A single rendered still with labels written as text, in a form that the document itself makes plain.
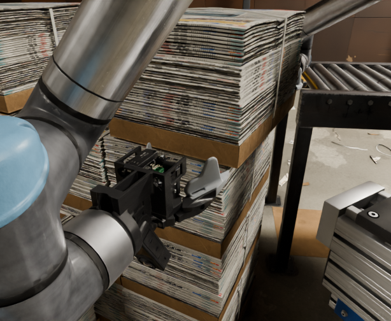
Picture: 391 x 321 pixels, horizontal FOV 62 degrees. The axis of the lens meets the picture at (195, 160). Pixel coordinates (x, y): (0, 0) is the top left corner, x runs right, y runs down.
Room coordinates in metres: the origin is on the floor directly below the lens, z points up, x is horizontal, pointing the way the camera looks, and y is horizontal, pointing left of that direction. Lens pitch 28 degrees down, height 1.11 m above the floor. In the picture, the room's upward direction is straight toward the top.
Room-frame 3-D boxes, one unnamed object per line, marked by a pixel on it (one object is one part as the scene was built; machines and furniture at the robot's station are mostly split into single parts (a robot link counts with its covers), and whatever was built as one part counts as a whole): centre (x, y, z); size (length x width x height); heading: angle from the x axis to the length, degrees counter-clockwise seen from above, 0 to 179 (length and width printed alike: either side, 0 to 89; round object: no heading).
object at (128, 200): (0.32, 0.07, 0.88); 0.12 x 0.08 x 0.09; 153
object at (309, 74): (1.32, -0.48, 0.77); 0.47 x 0.05 x 0.05; 173
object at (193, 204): (0.35, 0.01, 0.86); 0.09 x 0.05 x 0.02; 127
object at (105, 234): (0.25, 0.10, 0.88); 0.08 x 0.05 x 0.08; 63
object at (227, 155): (0.62, 0.01, 0.86); 0.29 x 0.16 x 0.04; 61
